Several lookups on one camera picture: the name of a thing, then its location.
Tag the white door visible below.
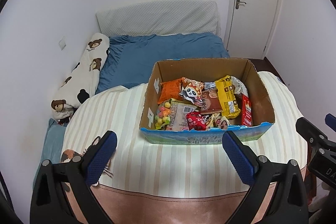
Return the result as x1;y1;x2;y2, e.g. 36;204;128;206
227;0;285;60

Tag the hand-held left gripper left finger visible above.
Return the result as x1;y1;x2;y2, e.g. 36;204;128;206
30;130;118;224

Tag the white foam pillow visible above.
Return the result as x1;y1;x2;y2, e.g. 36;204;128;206
96;0;221;37

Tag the bear print pillow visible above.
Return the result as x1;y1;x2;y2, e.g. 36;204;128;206
51;33;110;121

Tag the orange white panda packet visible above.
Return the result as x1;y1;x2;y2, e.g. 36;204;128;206
179;77;205;104

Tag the orange snack packet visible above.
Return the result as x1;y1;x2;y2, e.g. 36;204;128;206
157;77;183;105

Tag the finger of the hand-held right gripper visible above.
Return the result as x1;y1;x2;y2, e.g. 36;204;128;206
295;117;329;147
325;113;336;132

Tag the brown snack packet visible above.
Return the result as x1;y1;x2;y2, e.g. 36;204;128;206
201;89;223;112

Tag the brown cardboard box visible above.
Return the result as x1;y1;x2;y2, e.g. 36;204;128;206
139;57;276;145

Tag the large yellow snack packet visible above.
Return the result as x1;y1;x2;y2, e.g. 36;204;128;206
214;76;241;119

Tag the clear yellow bread packet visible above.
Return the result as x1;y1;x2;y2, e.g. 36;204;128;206
168;99;198;132

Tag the silver snack packet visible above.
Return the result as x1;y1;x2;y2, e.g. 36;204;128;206
231;77;248;96

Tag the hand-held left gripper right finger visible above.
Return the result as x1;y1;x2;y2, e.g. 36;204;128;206
222;130;308;224

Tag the blue bed sheet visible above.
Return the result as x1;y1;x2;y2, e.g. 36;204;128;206
96;32;231;90

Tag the light blue cloth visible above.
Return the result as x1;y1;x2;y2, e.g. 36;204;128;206
33;119;67;185

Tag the panda gummy candy bag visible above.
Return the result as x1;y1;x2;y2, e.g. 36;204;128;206
154;99;172;130

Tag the small yellow panda packet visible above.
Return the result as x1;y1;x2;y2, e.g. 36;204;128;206
210;113;230;130

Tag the red panda snack packet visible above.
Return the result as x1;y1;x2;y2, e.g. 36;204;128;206
186;112;213;131

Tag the striped cat print blanket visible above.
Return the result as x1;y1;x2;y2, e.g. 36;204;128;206
60;70;307;224

